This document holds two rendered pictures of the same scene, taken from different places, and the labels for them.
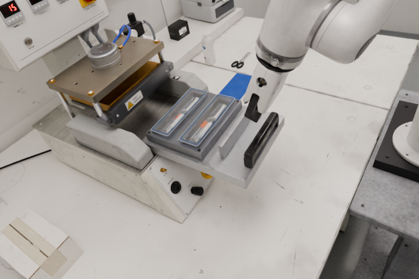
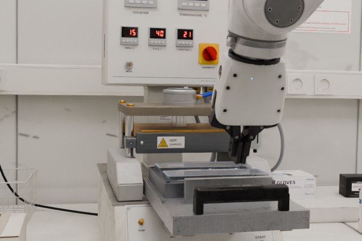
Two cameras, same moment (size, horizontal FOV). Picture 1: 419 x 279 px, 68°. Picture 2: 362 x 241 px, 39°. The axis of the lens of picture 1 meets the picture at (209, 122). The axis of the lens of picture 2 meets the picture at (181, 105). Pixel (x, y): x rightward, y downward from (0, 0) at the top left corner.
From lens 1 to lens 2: 0.63 m
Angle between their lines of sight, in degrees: 51
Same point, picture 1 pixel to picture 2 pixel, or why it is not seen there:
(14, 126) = not seen: hidden behind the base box
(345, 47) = not seen: outside the picture
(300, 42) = (242, 12)
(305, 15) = not seen: outside the picture
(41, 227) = (13, 224)
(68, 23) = (175, 69)
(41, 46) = (138, 75)
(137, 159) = (120, 182)
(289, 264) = not seen: outside the picture
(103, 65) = (168, 101)
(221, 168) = (170, 205)
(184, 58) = (331, 211)
